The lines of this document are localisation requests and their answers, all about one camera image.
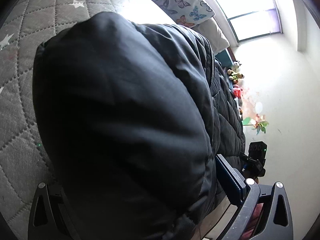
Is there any plush toys pile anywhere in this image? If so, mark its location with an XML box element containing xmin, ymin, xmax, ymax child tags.
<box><xmin>227</xmin><ymin>61</ymin><xmax>245</xmax><ymax>84</ymax></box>

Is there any pink sleeved right forearm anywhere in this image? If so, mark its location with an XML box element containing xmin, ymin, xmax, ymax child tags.
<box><xmin>246</xmin><ymin>203</ymin><xmax>264</xmax><ymax>234</ymax></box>

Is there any green pinwheel toy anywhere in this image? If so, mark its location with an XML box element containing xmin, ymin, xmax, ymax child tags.
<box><xmin>242</xmin><ymin>114</ymin><xmax>269</xmax><ymax>134</ymax></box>

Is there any grey star quilted mattress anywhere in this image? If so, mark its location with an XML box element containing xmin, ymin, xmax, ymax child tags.
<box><xmin>0</xmin><ymin>0</ymin><xmax>176</xmax><ymax>240</ymax></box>

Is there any black puffer jacket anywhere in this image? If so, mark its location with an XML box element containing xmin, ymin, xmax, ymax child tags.
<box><xmin>33</xmin><ymin>12</ymin><xmax>245</xmax><ymax>239</ymax></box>

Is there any beige plain pillow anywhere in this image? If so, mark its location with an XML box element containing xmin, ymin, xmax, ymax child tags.
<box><xmin>193</xmin><ymin>17</ymin><xmax>229</xmax><ymax>55</ymax></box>

